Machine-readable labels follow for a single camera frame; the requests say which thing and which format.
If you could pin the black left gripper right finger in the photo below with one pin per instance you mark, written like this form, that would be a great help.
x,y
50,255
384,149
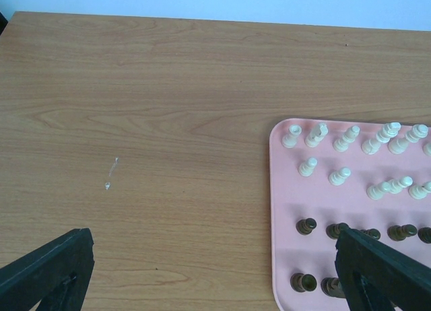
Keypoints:
x,y
375,276

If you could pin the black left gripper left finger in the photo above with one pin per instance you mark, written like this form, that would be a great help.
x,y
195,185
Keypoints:
x,y
55,276

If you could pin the black knight piece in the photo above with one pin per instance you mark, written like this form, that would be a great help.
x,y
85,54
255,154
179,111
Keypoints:
x,y
331,287

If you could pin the black pawn piece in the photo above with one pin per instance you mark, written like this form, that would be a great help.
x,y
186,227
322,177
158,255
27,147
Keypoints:
x,y
334,230
306,226

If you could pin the black rook piece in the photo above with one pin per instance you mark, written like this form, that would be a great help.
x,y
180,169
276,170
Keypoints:
x,y
301,282

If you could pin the white pawn piece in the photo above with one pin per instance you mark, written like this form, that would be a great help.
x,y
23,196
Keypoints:
x,y
339,176
306,168

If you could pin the pink plastic tray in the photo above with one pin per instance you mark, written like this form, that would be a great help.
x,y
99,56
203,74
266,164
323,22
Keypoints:
x,y
294,197

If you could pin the white king piece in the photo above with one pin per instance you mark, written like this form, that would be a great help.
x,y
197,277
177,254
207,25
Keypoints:
x,y
383,136

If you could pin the white queen piece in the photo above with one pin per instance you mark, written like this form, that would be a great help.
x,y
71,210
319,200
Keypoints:
x,y
417,132

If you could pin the white bishop piece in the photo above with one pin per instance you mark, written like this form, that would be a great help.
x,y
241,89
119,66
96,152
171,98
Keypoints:
x,y
349,136

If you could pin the white knight piece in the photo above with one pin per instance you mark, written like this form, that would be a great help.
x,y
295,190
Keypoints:
x,y
316,135

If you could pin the white rook piece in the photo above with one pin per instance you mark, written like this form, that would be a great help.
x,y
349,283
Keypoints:
x,y
290,139

